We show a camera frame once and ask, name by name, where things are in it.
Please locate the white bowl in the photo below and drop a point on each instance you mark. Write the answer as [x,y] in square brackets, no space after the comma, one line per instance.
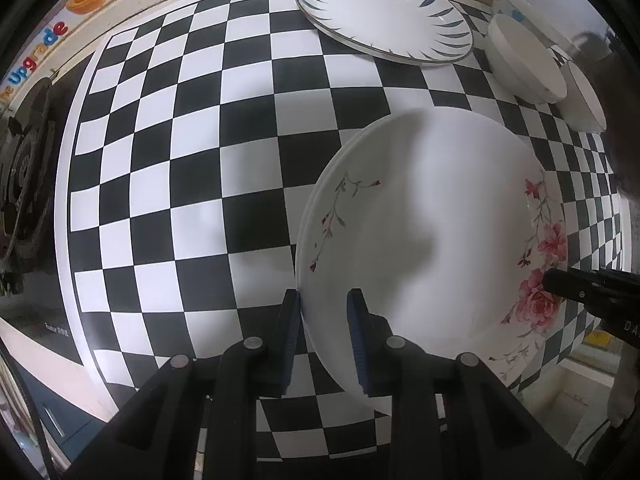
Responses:
[584,102]
[525,62]
[530,2]

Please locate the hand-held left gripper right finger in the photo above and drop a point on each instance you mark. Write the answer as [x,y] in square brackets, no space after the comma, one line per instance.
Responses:
[357,345]

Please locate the white floral plate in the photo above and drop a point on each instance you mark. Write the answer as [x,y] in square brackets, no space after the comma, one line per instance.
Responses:
[303,255]
[450,240]

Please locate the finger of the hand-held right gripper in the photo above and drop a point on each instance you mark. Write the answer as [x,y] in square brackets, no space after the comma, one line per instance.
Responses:
[575,285]

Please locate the black gas stove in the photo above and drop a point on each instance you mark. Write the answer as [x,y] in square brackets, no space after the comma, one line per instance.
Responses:
[30,170]

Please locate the blue cabinet drawer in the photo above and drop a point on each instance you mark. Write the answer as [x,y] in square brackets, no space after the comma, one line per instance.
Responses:
[50,410]

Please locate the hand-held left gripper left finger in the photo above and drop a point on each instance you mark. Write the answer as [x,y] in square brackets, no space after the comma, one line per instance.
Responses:
[292,345]

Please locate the white plate blue leaf pattern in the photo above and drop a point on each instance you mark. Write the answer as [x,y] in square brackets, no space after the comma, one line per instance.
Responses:
[385,10]

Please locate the colourful fruit wall sticker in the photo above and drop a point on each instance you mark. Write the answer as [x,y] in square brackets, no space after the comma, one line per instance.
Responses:
[45,30]

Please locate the black white checkered mat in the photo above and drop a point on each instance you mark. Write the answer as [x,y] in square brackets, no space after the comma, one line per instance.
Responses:
[190,185]

